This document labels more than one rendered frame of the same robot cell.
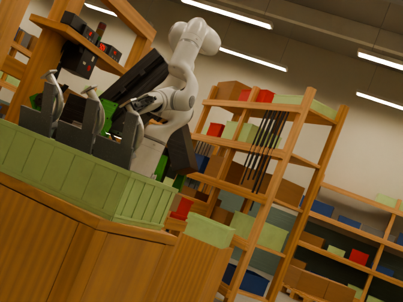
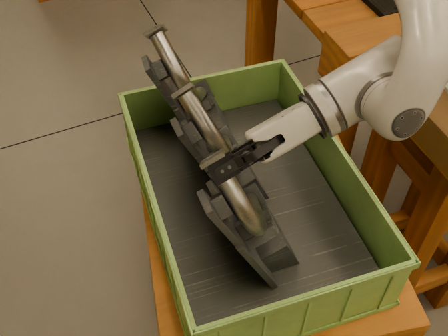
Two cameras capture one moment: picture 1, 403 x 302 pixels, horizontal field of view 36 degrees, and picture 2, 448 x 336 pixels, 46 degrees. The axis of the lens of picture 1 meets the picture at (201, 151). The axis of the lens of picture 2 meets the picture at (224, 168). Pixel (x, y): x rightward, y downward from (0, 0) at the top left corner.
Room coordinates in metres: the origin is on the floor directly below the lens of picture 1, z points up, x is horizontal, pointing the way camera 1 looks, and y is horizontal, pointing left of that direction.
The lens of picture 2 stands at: (1.77, -0.12, 1.75)
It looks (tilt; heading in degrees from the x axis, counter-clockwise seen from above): 48 degrees down; 49
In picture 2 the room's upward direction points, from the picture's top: straight up
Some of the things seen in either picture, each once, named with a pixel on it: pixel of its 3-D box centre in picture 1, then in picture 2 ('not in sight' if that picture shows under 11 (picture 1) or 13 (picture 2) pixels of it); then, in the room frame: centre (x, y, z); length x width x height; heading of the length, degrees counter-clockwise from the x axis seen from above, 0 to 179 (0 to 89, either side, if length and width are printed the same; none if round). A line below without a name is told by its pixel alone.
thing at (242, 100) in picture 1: (232, 184); not in sight; (6.88, -0.46, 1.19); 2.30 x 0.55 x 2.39; 25
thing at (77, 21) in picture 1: (74, 22); not in sight; (3.39, 0.93, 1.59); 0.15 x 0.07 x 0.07; 161
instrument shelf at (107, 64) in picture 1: (86, 50); not in sight; (3.68, 0.87, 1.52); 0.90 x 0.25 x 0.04; 161
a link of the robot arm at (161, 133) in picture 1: (169, 120); not in sight; (2.89, 0.19, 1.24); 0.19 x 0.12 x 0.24; 92
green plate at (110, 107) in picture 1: (104, 117); not in sight; (3.51, 0.59, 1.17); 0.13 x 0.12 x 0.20; 161
